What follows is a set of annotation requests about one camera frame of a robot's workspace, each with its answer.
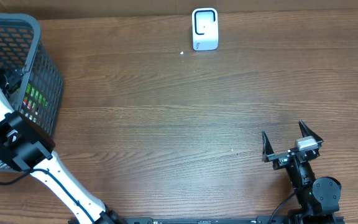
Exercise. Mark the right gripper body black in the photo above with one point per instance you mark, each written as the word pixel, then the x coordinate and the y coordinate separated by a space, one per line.
pixel 280 160

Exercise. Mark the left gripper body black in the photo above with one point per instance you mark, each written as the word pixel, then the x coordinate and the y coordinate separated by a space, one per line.
pixel 9 79

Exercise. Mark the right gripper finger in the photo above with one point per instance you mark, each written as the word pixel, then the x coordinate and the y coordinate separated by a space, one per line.
pixel 306 132
pixel 267 150

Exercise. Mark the green snack packet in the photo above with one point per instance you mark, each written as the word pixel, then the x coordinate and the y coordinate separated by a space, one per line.
pixel 34 104

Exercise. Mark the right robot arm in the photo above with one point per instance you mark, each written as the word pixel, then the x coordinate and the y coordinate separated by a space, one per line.
pixel 313 200

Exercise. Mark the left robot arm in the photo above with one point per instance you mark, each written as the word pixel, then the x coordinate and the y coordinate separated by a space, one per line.
pixel 25 147

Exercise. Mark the white barcode scanner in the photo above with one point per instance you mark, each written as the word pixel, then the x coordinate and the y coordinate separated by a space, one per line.
pixel 205 29

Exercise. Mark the grey plastic mesh basket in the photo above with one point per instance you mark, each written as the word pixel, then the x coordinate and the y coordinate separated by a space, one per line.
pixel 21 48

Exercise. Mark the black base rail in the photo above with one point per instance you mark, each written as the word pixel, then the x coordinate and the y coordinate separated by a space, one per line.
pixel 257 220

